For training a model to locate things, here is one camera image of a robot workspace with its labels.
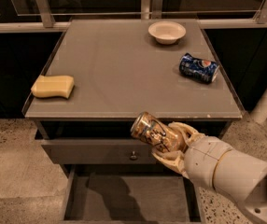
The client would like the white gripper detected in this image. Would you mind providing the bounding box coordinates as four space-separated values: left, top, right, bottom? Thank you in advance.
151 122 233 189

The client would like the blue Pepsi can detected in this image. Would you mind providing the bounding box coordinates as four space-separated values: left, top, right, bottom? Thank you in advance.
179 53 219 84

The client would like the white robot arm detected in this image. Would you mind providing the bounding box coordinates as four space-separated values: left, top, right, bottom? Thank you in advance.
152 122 267 224

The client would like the yellow sponge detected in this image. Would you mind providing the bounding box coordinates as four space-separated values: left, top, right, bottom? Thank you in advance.
31 76 75 99

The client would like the white bowl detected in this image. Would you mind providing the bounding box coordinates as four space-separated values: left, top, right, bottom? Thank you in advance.
148 21 186 45

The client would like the open bottom drawer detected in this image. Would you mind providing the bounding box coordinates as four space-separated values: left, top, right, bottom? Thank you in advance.
60 164 205 224

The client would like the metal window railing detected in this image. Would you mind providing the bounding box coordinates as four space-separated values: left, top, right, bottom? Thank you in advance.
0 0 267 33

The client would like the orange crushed soda can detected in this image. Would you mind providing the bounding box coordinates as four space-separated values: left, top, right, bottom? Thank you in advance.
131 112 187 153

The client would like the middle drawer with knob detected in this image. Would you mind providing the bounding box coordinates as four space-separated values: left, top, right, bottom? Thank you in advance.
42 139 156 164

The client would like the grey drawer cabinet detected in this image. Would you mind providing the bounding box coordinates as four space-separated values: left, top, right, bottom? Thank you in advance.
21 18 244 224

